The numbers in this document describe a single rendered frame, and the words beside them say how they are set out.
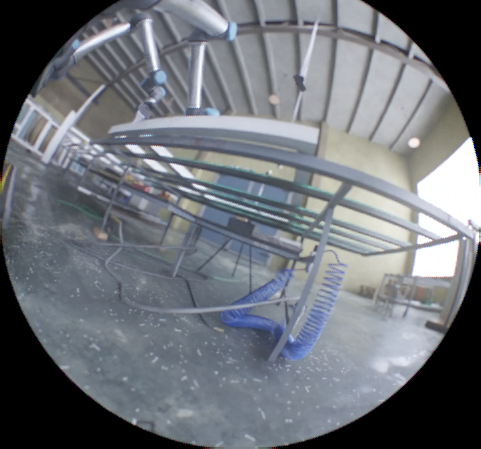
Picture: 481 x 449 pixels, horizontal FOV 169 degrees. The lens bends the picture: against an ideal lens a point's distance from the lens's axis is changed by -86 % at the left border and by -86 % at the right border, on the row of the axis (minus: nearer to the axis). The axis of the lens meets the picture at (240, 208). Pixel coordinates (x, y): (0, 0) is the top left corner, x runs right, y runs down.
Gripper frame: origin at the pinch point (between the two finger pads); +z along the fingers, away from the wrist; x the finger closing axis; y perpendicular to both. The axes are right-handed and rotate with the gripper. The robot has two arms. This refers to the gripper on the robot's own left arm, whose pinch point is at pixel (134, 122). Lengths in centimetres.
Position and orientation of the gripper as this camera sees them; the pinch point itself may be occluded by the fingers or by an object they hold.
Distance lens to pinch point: 127.7
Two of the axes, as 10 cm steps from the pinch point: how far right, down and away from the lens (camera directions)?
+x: -2.4, -3.0, -9.2
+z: -3.6, 9.1, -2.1
